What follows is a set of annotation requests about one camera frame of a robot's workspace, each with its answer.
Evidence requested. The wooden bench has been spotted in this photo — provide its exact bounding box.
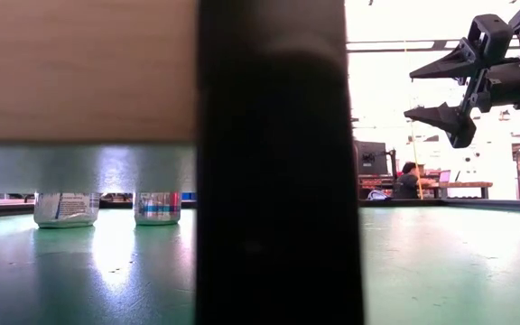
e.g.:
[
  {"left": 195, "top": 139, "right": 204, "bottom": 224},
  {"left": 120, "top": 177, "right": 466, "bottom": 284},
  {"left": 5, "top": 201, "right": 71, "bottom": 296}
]
[{"left": 440, "top": 180, "right": 495, "bottom": 200}]

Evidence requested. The white Celsius can black lid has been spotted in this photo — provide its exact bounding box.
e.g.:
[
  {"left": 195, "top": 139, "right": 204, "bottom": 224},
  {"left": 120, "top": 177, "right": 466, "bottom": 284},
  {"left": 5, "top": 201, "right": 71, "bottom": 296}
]
[{"left": 32, "top": 192, "right": 101, "bottom": 229}]

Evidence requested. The green table mat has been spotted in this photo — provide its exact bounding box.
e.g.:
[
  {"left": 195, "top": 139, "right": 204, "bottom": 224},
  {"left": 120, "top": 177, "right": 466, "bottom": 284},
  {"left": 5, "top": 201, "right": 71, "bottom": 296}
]
[{"left": 0, "top": 205, "right": 520, "bottom": 325}]

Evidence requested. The silver blue energy drink can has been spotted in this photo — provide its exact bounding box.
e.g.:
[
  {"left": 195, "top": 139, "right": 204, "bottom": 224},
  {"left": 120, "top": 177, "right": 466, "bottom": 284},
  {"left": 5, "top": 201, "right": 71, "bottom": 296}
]
[{"left": 133, "top": 191, "right": 182, "bottom": 227}]

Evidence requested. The yellow pole stand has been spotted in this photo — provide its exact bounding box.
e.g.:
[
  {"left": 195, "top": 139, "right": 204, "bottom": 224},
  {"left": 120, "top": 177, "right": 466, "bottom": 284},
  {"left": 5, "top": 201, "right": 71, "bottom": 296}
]
[{"left": 409, "top": 121, "right": 425, "bottom": 200}]

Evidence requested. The black monitor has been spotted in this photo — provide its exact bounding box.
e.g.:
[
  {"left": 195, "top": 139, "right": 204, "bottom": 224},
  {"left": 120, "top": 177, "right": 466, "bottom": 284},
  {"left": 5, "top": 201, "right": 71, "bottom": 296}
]
[{"left": 352, "top": 139, "right": 390, "bottom": 177}]

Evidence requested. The black shelf support bar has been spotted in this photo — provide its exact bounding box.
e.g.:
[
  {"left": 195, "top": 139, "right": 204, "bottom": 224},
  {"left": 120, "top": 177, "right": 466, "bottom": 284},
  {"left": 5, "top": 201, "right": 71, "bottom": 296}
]
[{"left": 195, "top": 0, "right": 365, "bottom": 325}]

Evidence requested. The person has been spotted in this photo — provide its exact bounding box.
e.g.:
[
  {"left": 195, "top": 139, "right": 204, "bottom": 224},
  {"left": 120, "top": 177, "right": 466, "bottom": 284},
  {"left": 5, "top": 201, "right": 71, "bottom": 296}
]
[{"left": 390, "top": 161, "right": 440, "bottom": 200}]

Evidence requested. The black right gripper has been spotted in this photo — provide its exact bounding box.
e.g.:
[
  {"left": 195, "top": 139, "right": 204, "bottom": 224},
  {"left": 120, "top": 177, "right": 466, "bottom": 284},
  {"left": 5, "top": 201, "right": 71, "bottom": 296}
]
[{"left": 403, "top": 13, "right": 520, "bottom": 150}]

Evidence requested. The wooden shelf board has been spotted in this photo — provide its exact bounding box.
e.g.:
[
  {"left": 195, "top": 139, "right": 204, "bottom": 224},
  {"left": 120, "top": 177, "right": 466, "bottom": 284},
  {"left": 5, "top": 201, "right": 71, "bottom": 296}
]
[{"left": 0, "top": 0, "right": 198, "bottom": 195}]

